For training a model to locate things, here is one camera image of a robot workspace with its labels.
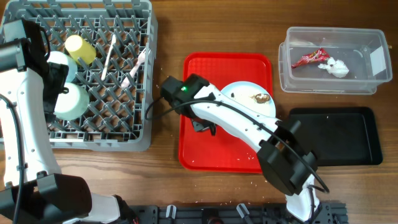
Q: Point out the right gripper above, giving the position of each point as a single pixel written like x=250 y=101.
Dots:
x=199 y=126

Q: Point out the light blue plate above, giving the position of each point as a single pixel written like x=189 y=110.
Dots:
x=243 y=93

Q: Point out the white plastic fork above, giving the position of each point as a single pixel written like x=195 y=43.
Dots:
x=140 y=60

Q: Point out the white plastic spoon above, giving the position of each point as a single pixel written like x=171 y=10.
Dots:
x=106 y=64

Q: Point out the green plastic bowl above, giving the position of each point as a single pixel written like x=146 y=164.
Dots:
x=73 y=104

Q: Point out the yellow plastic cup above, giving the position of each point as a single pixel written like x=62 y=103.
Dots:
x=77 y=48

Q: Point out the red snack wrapper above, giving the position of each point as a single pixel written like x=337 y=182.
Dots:
x=320 y=55

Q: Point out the white napkin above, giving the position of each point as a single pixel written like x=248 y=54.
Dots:
x=335 y=67

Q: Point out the light blue bowl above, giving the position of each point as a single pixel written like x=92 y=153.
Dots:
x=61 y=58

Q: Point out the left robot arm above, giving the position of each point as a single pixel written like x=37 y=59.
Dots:
x=36 y=190

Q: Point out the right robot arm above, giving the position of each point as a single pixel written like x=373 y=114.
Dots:
x=287 y=160

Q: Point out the grey dishwasher rack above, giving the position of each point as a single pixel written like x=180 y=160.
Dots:
x=114 y=119

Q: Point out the red plastic tray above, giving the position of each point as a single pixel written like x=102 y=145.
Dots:
x=222 y=152

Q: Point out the brown food scrap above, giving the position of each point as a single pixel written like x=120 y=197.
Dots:
x=262 y=98

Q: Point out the clear plastic bin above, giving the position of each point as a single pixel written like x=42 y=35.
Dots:
x=364 y=52

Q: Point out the black tray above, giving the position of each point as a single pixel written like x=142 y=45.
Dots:
x=342 y=136

